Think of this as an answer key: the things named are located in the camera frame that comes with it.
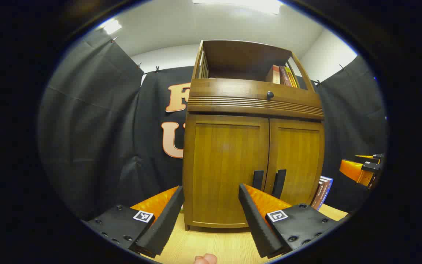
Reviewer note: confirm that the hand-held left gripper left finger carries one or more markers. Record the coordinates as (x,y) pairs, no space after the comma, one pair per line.
(163,223)

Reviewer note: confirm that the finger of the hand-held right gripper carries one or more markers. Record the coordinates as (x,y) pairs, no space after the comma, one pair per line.
(357,172)
(376,157)

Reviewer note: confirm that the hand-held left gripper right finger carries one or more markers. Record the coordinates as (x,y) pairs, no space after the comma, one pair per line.
(256,223)

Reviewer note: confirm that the wooden shoe cabinet door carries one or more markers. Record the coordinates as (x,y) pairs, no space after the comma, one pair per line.
(225,165)
(299,157)

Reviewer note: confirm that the wooden double-door shoe cabinet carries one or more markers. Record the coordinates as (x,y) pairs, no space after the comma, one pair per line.
(233,88)

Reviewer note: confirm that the brown and blue books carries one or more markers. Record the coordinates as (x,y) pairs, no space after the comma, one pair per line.
(321,192)

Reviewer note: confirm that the yellow book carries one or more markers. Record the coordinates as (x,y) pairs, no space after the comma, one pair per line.
(291,77)

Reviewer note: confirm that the black drawer knob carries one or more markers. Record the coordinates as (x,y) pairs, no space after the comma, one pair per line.
(270,95)

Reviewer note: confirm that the dark red book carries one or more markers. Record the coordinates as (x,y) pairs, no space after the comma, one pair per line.
(284,76)

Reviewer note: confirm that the black backdrop cloth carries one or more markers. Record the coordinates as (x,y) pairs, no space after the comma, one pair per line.
(86,128)

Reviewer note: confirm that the ceiling light panel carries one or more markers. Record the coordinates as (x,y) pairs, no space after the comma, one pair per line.
(240,4)
(112,26)

